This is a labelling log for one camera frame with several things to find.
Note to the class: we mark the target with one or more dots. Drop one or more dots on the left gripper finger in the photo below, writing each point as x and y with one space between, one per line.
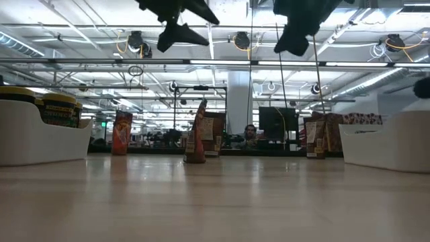
181 35
200 11

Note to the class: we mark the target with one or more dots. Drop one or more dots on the person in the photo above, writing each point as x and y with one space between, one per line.
250 132
422 88

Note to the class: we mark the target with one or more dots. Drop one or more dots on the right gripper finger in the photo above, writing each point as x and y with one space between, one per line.
287 42
303 42

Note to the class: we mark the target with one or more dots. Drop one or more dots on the long ceiling light bar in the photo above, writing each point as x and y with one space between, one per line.
218 62

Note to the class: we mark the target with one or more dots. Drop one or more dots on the yellow lid spice jar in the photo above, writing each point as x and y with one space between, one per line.
79 114
58 111
16 95
39 106

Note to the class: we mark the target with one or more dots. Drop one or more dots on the white plastic bin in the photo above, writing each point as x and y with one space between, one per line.
386 148
33 141

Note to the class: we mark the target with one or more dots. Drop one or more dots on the black metal stand frame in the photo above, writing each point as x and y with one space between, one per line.
200 88

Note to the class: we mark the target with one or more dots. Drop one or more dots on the white building column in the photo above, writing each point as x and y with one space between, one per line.
238 87

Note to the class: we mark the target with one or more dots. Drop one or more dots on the black monitor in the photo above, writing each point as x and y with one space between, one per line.
272 122

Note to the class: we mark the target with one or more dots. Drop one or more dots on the silver ventilation duct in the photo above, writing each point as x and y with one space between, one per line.
376 80

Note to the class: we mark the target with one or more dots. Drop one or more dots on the black aluminium table frame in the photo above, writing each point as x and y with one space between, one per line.
161 152

